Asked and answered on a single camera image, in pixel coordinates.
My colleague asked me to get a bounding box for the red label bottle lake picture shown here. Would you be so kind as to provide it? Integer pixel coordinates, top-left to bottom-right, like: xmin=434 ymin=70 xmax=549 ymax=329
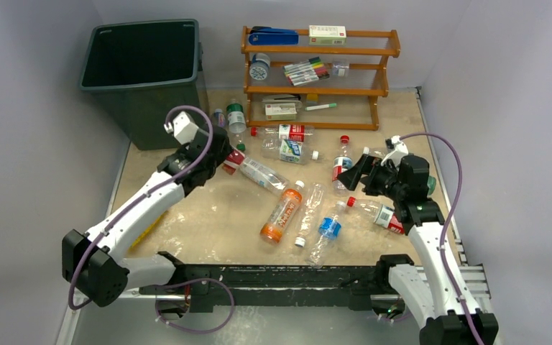
xmin=332 ymin=135 xmax=353 ymax=196

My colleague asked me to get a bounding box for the red label bottle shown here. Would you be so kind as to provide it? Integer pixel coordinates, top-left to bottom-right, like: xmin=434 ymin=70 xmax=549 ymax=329
xmin=346 ymin=197 xmax=405 ymax=235
xmin=222 ymin=149 xmax=246 ymax=175
xmin=250 ymin=124 xmax=315 ymax=142

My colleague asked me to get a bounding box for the clear unlabelled crushed bottle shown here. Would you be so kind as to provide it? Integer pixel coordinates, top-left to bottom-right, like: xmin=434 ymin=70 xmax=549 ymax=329
xmin=294 ymin=183 xmax=326 ymax=248

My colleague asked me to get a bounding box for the blue label water bottle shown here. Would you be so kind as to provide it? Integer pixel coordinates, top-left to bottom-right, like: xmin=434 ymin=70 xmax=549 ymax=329
xmin=306 ymin=201 xmax=347 ymax=268

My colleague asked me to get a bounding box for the white label clear bottle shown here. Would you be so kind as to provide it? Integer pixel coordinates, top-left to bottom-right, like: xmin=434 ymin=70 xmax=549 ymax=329
xmin=239 ymin=157 xmax=290 ymax=196

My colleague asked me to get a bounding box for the orange tea bottle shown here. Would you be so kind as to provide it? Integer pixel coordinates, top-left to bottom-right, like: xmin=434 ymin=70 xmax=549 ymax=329
xmin=259 ymin=180 xmax=305 ymax=244

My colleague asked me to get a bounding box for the yellow plastic bottle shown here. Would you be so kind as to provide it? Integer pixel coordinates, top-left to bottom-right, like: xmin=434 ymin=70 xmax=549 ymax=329
xmin=129 ymin=211 xmax=167 ymax=251

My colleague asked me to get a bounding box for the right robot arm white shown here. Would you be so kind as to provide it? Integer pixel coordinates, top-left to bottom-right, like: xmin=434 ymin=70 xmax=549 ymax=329
xmin=337 ymin=155 xmax=499 ymax=344

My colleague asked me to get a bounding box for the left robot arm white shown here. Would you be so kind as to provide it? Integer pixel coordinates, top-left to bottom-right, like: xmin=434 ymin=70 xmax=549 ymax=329
xmin=62 ymin=127 xmax=234 ymax=310

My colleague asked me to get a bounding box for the dark green plastic bin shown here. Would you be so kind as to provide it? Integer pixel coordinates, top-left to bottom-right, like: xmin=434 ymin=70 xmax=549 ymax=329
xmin=79 ymin=19 xmax=210 ymax=150

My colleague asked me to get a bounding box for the small clear bottle purple label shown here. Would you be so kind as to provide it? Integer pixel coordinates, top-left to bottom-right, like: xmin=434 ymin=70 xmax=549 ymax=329
xmin=213 ymin=109 xmax=227 ymax=128

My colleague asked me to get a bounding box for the green label bottle green cap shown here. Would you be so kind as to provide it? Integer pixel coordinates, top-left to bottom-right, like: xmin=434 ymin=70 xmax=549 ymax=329
xmin=226 ymin=98 xmax=247 ymax=152

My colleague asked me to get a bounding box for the green bottle far right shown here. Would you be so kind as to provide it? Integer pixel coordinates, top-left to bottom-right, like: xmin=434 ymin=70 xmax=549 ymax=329
xmin=427 ymin=175 xmax=437 ymax=196

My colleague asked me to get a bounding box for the green blue label bottle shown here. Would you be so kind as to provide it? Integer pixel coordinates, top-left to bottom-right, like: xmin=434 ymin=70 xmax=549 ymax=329
xmin=261 ymin=139 xmax=322 ymax=165

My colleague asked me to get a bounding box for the white red box lower shelf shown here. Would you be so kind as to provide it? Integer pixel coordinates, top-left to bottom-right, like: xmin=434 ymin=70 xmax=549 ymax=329
xmin=264 ymin=103 xmax=298 ymax=121

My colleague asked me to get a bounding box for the green capped white marker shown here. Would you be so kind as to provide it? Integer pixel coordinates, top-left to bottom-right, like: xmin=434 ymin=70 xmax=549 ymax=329
xmin=304 ymin=103 xmax=337 ymax=111

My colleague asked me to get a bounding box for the round tape roll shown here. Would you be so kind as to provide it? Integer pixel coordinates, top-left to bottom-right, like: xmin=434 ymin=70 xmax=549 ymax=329
xmin=249 ymin=52 xmax=271 ymax=81

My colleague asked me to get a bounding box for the small clear jar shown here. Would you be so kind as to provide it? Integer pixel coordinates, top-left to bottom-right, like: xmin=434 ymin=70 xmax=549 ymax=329
xmin=331 ymin=60 xmax=350 ymax=78

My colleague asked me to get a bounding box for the pack of coloured markers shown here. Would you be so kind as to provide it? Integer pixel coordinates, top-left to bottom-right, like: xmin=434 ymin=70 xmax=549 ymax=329
xmin=282 ymin=57 xmax=330 ymax=86

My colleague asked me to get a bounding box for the blue stapler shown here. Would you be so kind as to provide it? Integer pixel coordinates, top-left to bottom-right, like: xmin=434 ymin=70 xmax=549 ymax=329
xmin=248 ymin=26 xmax=299 ymax=45

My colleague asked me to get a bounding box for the orange wooden shelf rack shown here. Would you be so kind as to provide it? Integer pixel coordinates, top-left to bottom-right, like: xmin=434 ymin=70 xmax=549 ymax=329
xmin=241 ymin=26 xmax=401 ymax=131

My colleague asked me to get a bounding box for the white green small box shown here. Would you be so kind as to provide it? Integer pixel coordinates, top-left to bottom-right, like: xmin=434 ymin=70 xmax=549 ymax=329
xmin=308 ymin=25 xmax=347 ymax=46

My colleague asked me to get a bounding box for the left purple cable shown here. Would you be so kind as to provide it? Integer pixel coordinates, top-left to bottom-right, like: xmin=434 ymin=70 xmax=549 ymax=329
xmin=68 ymin=105 xmax=214 ymax=311

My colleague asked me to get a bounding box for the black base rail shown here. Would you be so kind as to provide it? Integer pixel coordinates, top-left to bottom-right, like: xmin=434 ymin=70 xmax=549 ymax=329
xmin=139 ymin=254 xmax=412 ymax=313

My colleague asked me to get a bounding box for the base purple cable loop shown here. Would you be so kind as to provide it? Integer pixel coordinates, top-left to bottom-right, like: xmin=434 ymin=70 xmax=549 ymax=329
xmin=154 ymin=277 xmax=236 ymax=334

